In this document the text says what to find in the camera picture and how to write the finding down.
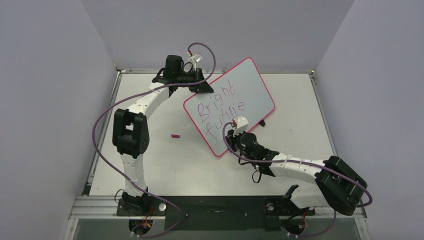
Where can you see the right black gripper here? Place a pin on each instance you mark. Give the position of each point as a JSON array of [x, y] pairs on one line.
[[231, 137]]

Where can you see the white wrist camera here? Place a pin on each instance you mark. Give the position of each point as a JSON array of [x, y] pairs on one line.
[[240, 125], [194, 59]]

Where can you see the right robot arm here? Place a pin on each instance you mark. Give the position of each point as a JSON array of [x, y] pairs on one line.
[[334, 183]]

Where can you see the aluminium front rail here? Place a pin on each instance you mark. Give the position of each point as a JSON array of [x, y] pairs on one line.
[[105, 207]]

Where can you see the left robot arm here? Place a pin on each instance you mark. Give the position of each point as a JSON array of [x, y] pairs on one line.
[[130, 134]]

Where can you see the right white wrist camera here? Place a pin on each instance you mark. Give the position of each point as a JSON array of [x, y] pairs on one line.
[[240, 125]]

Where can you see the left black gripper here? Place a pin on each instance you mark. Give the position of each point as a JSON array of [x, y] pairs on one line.
[[203, 87]]

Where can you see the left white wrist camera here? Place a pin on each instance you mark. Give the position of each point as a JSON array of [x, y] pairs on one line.
[[194, 59]]

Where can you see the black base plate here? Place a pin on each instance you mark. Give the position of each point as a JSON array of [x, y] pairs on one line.
[[268, 213]]

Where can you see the black whiteboard clip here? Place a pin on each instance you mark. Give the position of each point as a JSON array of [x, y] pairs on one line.
[[262, 123]]

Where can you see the pink-framed whiteboard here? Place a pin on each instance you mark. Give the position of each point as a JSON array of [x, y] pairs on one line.
[[239, 91]]

